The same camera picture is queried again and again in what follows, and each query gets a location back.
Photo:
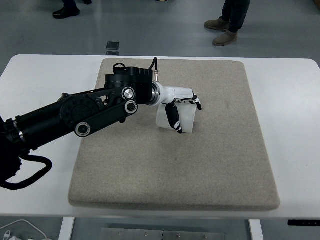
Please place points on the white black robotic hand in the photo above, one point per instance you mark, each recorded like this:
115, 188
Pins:
170, 96

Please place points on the white plastic cup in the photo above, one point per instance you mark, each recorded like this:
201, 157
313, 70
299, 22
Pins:
186, 113

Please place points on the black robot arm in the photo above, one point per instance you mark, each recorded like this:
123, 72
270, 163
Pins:
82, 113

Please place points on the beige felt mat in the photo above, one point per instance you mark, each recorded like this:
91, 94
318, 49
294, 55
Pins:
223, 165

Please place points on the metal floor outlet plate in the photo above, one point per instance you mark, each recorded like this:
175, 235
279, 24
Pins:
112, 48

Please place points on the person in tan boots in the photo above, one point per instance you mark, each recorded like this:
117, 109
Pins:
232, 18

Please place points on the person in black shoes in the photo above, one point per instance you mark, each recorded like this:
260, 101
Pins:
68, 10

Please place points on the white table leg right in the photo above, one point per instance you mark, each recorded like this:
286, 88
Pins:
255, 229

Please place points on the white table leg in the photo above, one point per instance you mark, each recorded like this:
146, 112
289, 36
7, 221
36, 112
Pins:
255, 229
66, 229

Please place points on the white table leg left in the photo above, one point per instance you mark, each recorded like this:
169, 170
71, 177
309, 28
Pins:
66, 229

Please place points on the black table control panel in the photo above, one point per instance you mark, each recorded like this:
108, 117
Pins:
304, 222

